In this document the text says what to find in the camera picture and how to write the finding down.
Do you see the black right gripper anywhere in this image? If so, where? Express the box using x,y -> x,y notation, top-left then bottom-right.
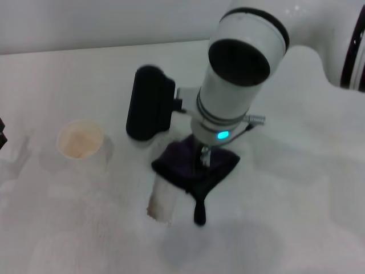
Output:
195,142 -> 217,172

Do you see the purple rag with black trim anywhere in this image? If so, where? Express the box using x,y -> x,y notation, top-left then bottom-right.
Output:
151,134 -> 241,227

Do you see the white paper cup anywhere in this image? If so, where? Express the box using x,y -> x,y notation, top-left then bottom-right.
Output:
56,119 -> 106,172

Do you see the black water stain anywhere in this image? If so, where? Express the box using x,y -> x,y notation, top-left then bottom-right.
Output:
146,175 -> 178,226

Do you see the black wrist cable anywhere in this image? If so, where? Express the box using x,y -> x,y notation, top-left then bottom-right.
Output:
228,124 -> 255,144

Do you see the silver cable connector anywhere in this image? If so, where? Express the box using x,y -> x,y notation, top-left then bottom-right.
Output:
243,114 -> 267,127

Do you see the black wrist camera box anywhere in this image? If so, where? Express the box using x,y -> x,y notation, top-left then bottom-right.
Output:
125,65 -> 177,143

